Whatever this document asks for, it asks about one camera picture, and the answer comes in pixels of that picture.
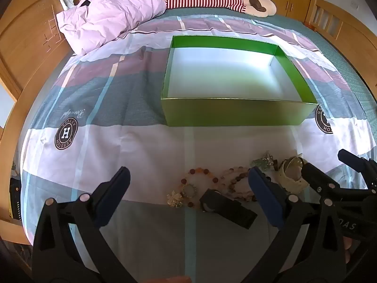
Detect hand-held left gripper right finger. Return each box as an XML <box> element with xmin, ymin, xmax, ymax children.
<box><xmin>242</xmin><ymin>166</ymin><xmax>346</xmax><ymax>283</ymax></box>

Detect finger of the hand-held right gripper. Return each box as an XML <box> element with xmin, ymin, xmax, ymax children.
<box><xmin>337</xmin><ymin>149</ymin><xmax>377</xmax><ymax>182</ymax></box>
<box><xmin>300</xmin><ymin>162</ymin><xmax>342</xmax><ymax>196</ymax></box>

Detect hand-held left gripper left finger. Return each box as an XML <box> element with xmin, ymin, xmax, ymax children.
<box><xmin>31</xmin><ymin>166</ymin><xmax>131</xmax><ymax>283</ymax></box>

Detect cream watch strap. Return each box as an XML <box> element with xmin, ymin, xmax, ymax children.
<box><xmin>274</xmin><ymin>153</ymin><xmax>310</xmax><ymax>195</ymax></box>

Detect black wristband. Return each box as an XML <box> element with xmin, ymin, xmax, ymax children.
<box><xmin>200</xmin><ymin>188</ymin><xmax>257</xmax><ymax>230</ymax></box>

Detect green stone charm keyring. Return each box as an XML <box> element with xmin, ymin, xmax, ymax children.
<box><xmin>251</xmin><ymin>151</ymin><xmax>277</xmax><ymax>171</ymax></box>

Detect small gold flower brooch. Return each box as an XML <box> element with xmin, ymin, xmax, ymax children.
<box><xmin>166</xmin><ymin>191</ymin><xmax>184</xmax><ymax>210</ymax></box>

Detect brown bead bracelet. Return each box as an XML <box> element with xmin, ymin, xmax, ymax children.
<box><xmin>176</xmin><ymin>167</ymin><xmax>220</xmax><ymax>210</ymax></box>

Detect small beaded ring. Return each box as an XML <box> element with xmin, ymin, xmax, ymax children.
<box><xmin>180</xmin><ymin>183</ymin><xmax>197</xmax><ymax>197</ymax></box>

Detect green cardboard box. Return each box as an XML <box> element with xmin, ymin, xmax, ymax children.
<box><xmin>160</xmin><ymin>35</ymin><xmax>319</xmax><ymax>127</ymax></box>

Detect person's right hand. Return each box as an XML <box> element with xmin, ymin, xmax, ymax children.
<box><xmin>342</xmin><ymin>236</ymin><xmax>354</xmax><ymax>264</ymax></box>

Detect person's left hand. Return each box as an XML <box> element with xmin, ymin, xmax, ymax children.
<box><xmin>144</xmin><ymin>275</ymin><xmax>192</xmax><ymax>283</ymax></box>

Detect printed plaid bed sheet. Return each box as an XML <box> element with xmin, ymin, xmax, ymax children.
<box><xmin>19</xmin><ymin>13</ymin><xmax>377</xmax><ymax>283</ymax></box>

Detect black yellow object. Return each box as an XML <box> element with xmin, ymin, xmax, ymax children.
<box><xmin>9</xmin><ymin>162</ymin><xmax>22</xmax><ymax>221</ymax></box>

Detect wooden footboard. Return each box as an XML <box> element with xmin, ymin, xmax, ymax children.
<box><xmin>305</xmin><ymin>0</ymin><xmax>377</xmax><ymax>74</ymax></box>

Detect wooden headboard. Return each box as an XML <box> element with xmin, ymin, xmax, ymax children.
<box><xmin>0</xmin><ymin>0</ymin><xmax>77</xmax><ymax>242</ymax></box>

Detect pink pillow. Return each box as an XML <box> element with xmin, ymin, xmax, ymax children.
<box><xmin>56</xmin><ymin>0</ymin><xmax>167</xmax><ymax>56</ymax></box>

